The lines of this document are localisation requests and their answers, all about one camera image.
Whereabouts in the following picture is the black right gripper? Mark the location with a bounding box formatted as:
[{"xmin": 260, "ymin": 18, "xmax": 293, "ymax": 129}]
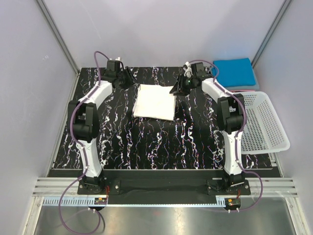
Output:
[{"xmin": 169, "ymin": 73, "xmax": 196, "ymax": 96}]

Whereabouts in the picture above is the white t-shirt with print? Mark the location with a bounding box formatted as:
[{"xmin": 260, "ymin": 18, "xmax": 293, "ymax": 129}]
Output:
[{"xmin": 133, "ymin": 84, "xmax": 176, "ymax": 121}]

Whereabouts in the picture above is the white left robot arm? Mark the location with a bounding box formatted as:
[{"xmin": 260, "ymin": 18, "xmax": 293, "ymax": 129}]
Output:
[{"xmin": 67, "ymin": 67, "xmax": 134, "ymax": 194}]

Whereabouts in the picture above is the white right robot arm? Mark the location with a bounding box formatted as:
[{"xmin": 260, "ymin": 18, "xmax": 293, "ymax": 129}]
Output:
[{"xmin": 170, "ymin": 74, "xmax": 246, "ymax": 194}]

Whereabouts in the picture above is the folded blue t-shirt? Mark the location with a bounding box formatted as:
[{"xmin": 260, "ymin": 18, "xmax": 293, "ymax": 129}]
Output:
[{"xmin": 213, "ymin": 58, "xmax": 256, "ymax": 87}]

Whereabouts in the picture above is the folded pink t-shirt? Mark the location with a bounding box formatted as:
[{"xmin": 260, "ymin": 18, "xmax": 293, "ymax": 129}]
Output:
[{"xmin": 231, "ymin": 89, "xmax": 255, "ymax": 93}]

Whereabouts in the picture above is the white plastic laundry basket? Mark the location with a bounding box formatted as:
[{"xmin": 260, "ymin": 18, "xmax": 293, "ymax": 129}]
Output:
[{"xmin": 241, "ymin": 92, "xmax": 290, "ymax": 155}]

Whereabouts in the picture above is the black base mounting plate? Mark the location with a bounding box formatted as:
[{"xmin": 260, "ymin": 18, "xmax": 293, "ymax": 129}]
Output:
[{"xmin": 78, "ymin": 169, "xmax": 251, "ymax": 206}]

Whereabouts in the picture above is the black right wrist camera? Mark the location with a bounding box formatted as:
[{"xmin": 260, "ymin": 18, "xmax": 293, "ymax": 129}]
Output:
[{"xmin": 183, "ymin": 62, "xmax": 211, "ymax": 80}]

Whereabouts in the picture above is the left aluminium corner post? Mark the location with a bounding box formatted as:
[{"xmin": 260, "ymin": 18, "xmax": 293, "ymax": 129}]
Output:
[{"xmin": 35, "ymin": 0, "xmax": 80, "ymax": 75}]

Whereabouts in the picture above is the aluminium corner post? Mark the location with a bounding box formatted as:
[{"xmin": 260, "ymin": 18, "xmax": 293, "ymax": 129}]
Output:
[
  {"xmin": 251, "ymin": 0, "xmax": 293, "ymax": 68},
  {"xmin": 35, "ymin": 0, "xmax": 80, "ymax": 75}
]

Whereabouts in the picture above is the right aluminium corner post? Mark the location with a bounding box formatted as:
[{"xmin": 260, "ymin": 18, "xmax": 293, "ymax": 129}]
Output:
[{"xmin": 251, "ymin": 0, "xmax": 293, "ymax": 68}]

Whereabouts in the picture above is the aluminium frame rail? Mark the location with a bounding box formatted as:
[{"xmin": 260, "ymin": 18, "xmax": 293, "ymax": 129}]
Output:
[{"xmin": 32, "ymin": 177, "xmax": 297, "ymax": 197}]

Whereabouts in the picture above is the white slotted cable duct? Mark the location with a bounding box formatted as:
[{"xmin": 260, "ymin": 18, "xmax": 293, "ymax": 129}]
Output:
[{"xmin": 43, "ymin": 196, "xmax": 225, "ymax": 208}]

